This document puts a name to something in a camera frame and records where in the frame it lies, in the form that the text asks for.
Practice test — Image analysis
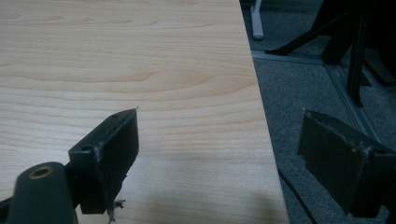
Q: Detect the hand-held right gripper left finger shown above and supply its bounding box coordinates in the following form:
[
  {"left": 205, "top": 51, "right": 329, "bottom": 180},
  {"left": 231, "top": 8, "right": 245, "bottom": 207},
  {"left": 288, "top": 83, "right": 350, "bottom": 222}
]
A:
[{"left": 64, "top": 107, "right": 140, "bottom": 224}]

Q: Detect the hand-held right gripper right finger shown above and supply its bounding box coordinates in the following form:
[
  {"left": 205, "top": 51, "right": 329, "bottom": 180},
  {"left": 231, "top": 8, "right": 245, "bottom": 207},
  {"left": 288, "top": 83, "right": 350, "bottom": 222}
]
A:
[{"left": 297, "top": 107, "right": 396, "bottom": 218}]

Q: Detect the black tripod stand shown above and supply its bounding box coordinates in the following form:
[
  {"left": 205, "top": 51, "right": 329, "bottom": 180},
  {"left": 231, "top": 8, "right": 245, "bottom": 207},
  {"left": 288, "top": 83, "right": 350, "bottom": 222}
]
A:
[{"left": 264, "top": 0, "right": 396, "bottom": 108}]

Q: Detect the white table leg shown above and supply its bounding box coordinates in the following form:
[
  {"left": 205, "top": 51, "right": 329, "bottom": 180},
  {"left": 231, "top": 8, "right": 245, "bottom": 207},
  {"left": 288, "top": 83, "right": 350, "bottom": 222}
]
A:
[{"left": 250, "top": 0, "right": 265, "bottom": 41}]

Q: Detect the black cable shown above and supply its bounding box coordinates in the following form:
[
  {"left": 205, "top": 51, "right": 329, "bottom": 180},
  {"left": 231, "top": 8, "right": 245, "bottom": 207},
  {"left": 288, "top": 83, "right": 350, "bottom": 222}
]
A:
[{"left": 277, "top": 169, "right": 319, "bottom": 224}]

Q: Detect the grey floor cable cover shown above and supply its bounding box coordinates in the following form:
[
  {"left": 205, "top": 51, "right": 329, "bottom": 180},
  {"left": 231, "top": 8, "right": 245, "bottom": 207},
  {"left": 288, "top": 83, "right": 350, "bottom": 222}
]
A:
[{"left": 251, "top": 50, "right": 382, "bottom": 143}]

